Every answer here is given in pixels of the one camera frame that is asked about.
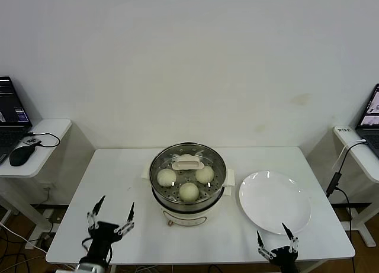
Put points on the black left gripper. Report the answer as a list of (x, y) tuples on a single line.
[(103, 237)]

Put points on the white printed label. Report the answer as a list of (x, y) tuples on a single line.
[(344, 130)]

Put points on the white power strip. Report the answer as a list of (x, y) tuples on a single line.
[(31, 244)]

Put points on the white round plate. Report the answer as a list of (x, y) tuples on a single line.
[(275, 202)]

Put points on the cream electric cooking pot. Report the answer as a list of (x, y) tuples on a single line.
[(183, 219)]

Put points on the stainless steel steamer basket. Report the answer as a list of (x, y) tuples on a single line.
[(161, 199)]

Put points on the white side table with label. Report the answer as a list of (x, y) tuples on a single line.
[(365, 166)]

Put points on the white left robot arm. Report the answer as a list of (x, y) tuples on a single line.
[(90, 268)]

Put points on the small black patterned hub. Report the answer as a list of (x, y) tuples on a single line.
[(33, 141)]

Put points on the black computer mouse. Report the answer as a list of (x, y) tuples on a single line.
[(20, 157)]

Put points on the black laptop with dark screen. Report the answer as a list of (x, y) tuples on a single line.
[(12, 107)]

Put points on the white side table with mouse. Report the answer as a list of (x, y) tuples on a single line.
[(50, 136)]

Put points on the black laptop with pale screen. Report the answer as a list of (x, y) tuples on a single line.
[(370, 119)]

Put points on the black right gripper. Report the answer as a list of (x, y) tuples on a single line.
[(285, 259)]

